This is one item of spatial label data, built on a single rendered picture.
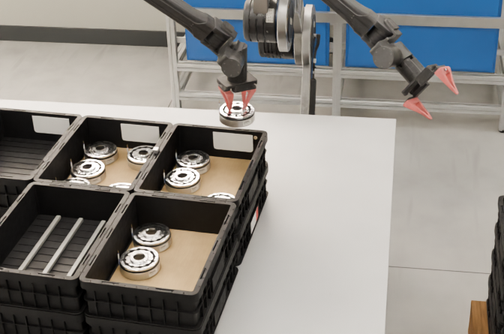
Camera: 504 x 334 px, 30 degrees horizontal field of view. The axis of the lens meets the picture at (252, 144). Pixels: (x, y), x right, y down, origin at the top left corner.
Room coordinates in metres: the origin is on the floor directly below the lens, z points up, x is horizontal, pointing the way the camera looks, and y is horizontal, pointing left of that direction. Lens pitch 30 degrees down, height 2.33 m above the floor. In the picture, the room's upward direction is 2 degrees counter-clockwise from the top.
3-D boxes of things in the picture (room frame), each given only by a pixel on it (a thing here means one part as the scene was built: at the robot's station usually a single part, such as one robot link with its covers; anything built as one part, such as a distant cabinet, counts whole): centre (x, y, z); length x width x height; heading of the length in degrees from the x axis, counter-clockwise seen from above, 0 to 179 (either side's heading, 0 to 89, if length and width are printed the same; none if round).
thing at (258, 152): (2.34, 0.14, 0.92); 0.40 x 0.30 x 0.02; 166
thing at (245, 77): (2.43, 0.04, 1.16); 0.10 x 0.07 x 0.07; 116
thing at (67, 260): (2.02, 0.53, 0.87); 0.40 x 0.30 x 0.11; 166
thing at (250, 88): (2.43, 0.03, 1.09); 0.07 x 0.07 x 0.09; 26
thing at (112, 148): (2.54, 0.47, 0.86); 0.10 x 0.10 x 0.01
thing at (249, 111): (2.43, 0.04, 1.04); 0.10 x 0.10 x 0.01
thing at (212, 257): (1.95, 0.24, 0.92); 0.40 x 0.30 x 0.02; 166
